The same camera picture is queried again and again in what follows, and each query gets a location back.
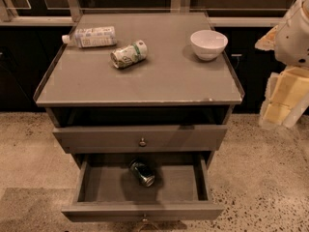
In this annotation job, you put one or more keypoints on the round top drawer knob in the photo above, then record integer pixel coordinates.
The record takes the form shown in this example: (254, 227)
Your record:
(142, 142)

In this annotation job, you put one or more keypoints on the white green can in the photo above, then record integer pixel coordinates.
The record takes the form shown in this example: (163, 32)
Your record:
(129, 55)

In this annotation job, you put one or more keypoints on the open grey middle drawer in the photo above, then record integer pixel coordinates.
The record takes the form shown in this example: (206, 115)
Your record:
(108, 191)

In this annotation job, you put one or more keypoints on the brass middle drawer handle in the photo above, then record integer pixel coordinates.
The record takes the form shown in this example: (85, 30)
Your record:
(144, 223)

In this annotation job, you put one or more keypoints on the grey drawer cabinet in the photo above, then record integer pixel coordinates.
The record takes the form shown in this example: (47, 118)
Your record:
(170, 87)

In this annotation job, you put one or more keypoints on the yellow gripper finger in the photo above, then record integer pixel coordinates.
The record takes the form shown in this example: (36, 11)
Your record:
(267, 41)
(286, 98)

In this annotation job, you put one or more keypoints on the white ceramic bowl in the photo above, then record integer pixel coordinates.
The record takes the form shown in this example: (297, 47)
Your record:
(208, 44)

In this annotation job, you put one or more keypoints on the white plastic bottle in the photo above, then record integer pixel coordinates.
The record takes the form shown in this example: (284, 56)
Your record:
(91, 37)

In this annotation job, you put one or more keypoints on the green soda can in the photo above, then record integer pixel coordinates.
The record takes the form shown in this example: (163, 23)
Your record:
(142, 172)

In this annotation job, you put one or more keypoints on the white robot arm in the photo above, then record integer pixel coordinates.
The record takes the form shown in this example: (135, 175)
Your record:
(292, 37)

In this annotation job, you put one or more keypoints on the closed grey top drawer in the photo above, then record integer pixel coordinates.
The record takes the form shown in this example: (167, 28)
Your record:
(125, 139)

